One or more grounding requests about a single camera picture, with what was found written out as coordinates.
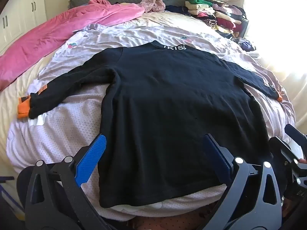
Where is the cream wardrobe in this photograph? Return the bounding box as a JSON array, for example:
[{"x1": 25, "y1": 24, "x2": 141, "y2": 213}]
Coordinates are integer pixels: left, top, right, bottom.
[{"x1": 0, "y1": 0, "x2": 48, "y2": 53}]

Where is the black sweater with orange cuffs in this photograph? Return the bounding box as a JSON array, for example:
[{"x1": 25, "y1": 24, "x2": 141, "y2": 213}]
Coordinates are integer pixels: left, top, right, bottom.
[{"x1": 18, "y1": 42, "x2": 283, "y2": 209}]

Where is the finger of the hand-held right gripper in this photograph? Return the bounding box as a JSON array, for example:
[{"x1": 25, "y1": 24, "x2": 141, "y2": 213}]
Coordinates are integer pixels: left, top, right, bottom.
[
  {"x1": 269, "y1": 136, "x2": 299, "y2": 166},
  {"x1": 284, "y1": 124, "x2": 307, "y2": 149}
]

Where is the white window curtain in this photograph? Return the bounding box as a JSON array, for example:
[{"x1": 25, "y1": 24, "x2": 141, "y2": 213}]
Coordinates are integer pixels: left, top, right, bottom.
[{"x1": 245, "y1": 0, "x2": 307, "y2": 89}]

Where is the dark red dotted cloth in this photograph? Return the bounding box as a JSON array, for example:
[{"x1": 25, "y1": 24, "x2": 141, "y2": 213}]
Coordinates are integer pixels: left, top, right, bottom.
[{"x1": 130, "y1": 204, "x2": 228, "y2": 230}]

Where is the cream bed sheet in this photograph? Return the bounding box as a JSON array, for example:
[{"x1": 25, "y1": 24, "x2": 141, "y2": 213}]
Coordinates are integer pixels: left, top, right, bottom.
[{"x1": 0, "y1": 11, "x2": 231, "y2": 149}]

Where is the stack of folded clothes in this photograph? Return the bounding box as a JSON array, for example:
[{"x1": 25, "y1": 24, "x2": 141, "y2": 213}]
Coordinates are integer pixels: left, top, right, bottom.
[{"x1": 185, "y1": 0, "x2": 248, "y2": 37}]

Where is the pink blanket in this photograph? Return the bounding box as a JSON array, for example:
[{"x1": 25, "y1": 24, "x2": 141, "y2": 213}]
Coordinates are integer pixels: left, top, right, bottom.
[{"x1": 0, "y1": 0, "x2": 145, "y2": 93}]

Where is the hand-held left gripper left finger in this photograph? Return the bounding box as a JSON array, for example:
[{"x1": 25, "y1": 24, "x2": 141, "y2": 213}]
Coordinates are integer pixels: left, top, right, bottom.
[{"x1": 23, "y1": 134, "x2": 113, "y2": 230}]

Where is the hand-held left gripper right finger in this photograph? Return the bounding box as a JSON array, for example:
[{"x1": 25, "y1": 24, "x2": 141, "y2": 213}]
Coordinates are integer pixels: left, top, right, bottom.
[{"x1": 202, "y1": 134, "x2": 283, "y2": 230}]

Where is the lilac strawberry print quilt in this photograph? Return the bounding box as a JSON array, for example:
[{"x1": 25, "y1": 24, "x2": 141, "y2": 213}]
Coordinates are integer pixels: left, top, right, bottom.
[{"x1": 6, "y1": 24, "x2": 296, "y2": 221}]

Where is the dark navy garment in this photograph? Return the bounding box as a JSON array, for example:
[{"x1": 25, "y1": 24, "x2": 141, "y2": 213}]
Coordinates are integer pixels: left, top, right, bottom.
[{"x1": 165, "y1": 5, "x2": 192, "y2": 16}]

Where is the pink fluffy garment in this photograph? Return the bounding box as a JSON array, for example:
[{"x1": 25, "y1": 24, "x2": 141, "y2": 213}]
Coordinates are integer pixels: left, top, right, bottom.
[{"x1": 141, "y1": 0, "x2": 166, "y2": 13}]

